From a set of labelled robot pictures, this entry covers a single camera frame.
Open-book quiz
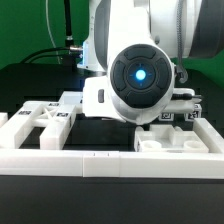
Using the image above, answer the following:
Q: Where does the white chair back frame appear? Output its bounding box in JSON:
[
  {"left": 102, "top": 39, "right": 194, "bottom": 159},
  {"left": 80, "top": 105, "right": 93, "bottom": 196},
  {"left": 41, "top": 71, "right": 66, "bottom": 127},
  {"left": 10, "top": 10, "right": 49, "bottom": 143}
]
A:
[{"left": 0, "top": 101, "right": 82, "bottom": 150}]

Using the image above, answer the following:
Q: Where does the white marker sheet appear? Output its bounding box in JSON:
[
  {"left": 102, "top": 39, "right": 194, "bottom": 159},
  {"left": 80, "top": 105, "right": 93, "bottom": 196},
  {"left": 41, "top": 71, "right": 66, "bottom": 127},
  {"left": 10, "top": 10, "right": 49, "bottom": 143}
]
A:
[{"left": 59, "top": 91, "right": 83, "bottom": 105}]

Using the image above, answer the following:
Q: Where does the thin white cable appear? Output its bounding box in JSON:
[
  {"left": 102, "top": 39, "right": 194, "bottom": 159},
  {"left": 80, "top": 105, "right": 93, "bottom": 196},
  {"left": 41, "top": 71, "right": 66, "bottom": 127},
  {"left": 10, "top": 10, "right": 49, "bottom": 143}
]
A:
[{"left": 45, "top": 0, "right": 63, "bottom": 64}]

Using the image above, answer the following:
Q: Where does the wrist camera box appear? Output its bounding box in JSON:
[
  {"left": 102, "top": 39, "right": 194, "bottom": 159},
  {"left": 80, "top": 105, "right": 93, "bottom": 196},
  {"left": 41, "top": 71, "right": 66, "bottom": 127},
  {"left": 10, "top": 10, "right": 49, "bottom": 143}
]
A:
[{"left": 82, "top": 76, "right": 116, "bottom": 118}]

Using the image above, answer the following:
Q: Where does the white part at left edge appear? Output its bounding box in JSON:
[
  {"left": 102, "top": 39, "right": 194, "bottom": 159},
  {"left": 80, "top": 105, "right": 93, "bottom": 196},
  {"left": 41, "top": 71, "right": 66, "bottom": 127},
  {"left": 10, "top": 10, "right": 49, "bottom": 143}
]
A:
[{"left": 0, "top": 112, "right": 8, "bottom": 128}]

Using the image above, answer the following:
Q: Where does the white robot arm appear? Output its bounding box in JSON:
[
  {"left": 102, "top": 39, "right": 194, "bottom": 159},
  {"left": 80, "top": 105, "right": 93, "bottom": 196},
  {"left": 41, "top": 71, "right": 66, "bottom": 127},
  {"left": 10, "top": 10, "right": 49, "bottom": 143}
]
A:
[{"left": 79, "top": 0, "right": 224, "bottom": 125}]

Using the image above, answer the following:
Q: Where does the white U-shaped fence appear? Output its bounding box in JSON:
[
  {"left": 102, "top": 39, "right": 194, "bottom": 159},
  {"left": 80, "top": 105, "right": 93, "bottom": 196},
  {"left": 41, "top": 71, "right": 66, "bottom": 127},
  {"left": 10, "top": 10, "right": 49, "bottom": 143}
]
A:
[{"left": 0, "top": 118, "right": 224, "bottom": 179}]

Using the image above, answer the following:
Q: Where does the black cable bundle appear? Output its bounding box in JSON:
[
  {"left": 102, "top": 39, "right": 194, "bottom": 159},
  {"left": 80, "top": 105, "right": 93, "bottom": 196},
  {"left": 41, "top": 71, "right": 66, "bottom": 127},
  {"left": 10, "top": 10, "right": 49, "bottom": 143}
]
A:
[{"left": 20, "top": 0, "right": 84, "bottom": 65}]

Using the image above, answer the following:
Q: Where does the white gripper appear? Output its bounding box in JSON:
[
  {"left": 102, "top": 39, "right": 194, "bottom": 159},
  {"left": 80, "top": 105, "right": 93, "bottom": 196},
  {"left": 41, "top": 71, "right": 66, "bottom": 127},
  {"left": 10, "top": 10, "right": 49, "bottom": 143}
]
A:
[{"left": 163, "top": 88, "right": 195, "bottom": 114}]

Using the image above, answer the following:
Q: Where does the white chair seat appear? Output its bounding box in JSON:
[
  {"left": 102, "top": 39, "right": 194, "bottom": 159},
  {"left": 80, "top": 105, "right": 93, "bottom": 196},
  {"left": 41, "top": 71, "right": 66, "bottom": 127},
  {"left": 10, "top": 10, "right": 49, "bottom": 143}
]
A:
[{"left": 134, "top": 125, "right": 209, "bottom": 153}]

